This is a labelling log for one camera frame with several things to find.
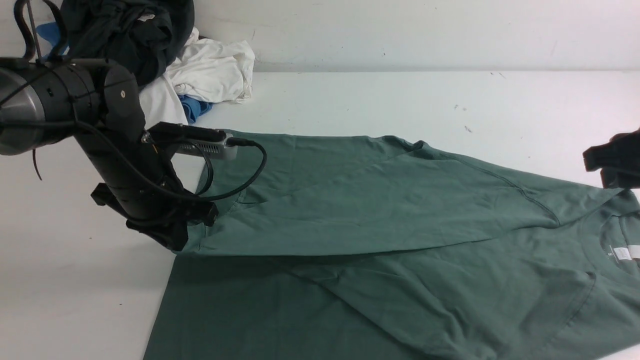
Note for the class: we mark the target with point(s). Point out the green long-sleeve top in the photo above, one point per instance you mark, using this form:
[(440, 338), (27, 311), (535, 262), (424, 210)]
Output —
[(375, 248)]

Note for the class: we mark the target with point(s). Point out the blue crumpled garment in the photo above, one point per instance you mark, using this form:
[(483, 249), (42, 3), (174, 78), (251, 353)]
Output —
[(160, 103)]

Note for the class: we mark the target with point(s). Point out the dark green crumpled garment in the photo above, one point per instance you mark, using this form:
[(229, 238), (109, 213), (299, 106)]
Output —
[(144, 36)]

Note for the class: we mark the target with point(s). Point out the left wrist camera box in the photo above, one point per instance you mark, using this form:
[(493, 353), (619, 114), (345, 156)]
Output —
[(193, 141)]

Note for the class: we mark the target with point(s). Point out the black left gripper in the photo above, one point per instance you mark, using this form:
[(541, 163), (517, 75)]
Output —
[(141, 184)]

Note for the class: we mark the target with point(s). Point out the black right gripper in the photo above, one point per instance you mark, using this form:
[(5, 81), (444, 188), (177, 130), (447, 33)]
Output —
[(618, 161)]

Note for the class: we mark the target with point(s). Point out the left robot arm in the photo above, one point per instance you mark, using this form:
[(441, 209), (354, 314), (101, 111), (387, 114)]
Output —
[(96, 102)]

